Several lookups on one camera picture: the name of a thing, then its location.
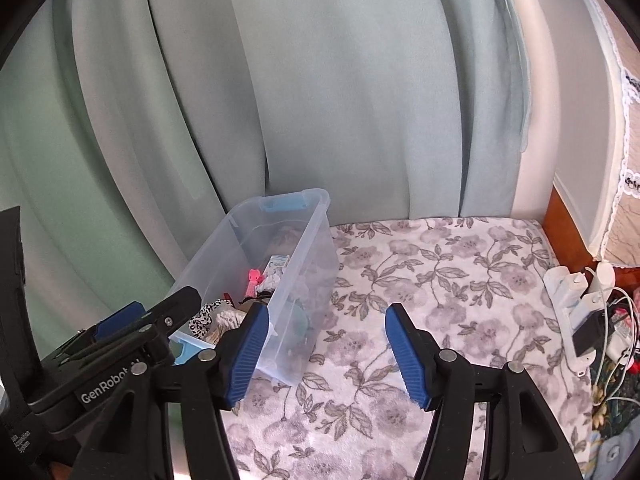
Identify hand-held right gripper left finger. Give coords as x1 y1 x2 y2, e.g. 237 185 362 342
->
70 302 271 480

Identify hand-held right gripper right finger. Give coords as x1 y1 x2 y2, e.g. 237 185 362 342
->
384 302 586 480

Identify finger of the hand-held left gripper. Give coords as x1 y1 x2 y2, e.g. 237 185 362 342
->
142 286 202 346
56 302 147 361

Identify leopard print scrunchie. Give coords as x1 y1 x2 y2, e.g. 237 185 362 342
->
190 300 226 341

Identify beige scrunchie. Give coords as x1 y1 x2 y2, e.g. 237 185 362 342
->
207 307 246 346

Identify clear plastic storage container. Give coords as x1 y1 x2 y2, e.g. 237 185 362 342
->
167 188 341 387

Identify grey floral blanket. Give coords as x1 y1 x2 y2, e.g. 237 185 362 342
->
220 216 596 480

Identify small printed cardboard box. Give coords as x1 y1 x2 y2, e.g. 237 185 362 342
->
265 255 292 281

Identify white power strip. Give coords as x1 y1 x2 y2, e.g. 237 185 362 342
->
544 265 608 373

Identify pale grey plug adapter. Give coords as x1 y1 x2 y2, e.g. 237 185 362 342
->
562 270 588 306

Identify black plug adapter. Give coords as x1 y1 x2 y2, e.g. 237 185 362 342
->
571 312 608 358

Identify white plug adapter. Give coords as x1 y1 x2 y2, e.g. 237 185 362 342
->
592 261 615 293

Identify dark floral cloth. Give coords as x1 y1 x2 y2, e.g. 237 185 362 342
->
590 350 640 480

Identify lace trimmed quilted cloth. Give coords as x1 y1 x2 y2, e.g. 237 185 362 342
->
585 0 640 268

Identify pale green curtain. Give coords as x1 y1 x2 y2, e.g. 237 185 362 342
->
0 0 533 411

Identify white charging cables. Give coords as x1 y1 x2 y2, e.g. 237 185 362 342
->
580 285 640 401

